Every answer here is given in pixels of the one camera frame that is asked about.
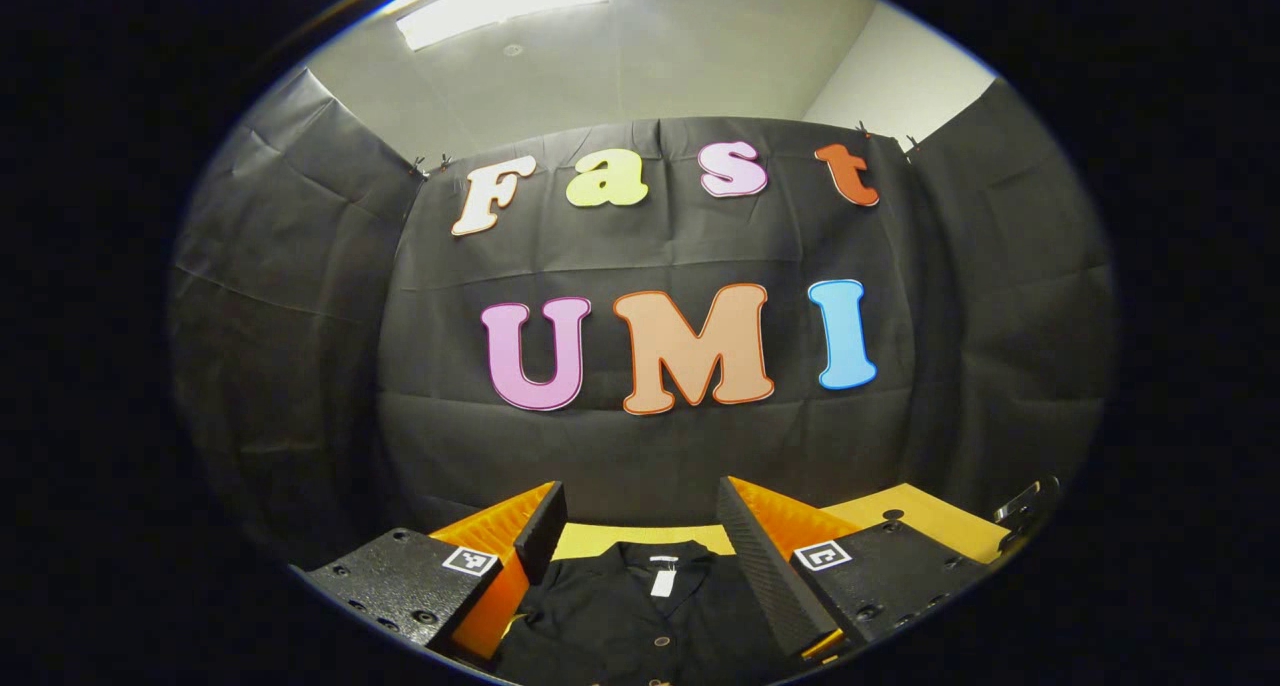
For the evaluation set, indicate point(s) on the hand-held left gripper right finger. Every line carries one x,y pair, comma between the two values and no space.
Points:
770,576

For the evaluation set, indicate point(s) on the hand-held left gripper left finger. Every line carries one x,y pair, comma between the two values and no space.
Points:
542,534

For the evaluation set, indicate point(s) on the black shirt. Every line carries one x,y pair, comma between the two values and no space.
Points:
610,626

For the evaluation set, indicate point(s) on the black backdrop cloth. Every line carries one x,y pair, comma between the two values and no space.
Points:
650,256

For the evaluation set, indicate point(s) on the ceiling light panel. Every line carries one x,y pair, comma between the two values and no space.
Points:
500,1

